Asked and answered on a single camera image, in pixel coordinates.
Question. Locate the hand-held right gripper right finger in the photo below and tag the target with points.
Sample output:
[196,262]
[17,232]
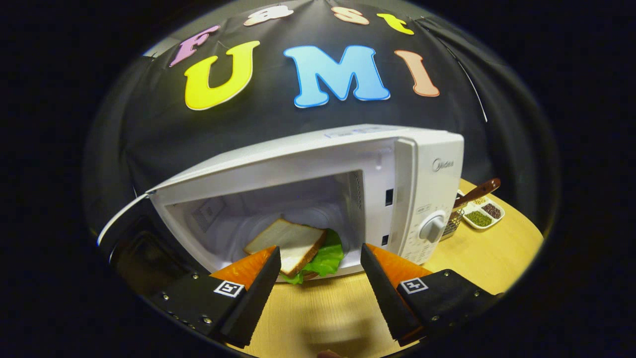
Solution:
[385,303]

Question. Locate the black backdrop cloth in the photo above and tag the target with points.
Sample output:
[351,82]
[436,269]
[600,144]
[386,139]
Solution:
[149,134]

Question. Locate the lettuce sandwich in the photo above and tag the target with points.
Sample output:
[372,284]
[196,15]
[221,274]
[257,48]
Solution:
[293,243]

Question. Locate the white divided grain dish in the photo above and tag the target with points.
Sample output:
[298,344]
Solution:
[479,219]

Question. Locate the white microwave oven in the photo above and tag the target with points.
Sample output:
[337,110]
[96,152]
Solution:
[427,199]

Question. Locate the brown wooden spoon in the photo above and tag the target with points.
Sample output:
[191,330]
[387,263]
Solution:
[479,191]

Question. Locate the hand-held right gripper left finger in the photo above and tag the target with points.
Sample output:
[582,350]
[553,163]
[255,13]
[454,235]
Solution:
[256,303]

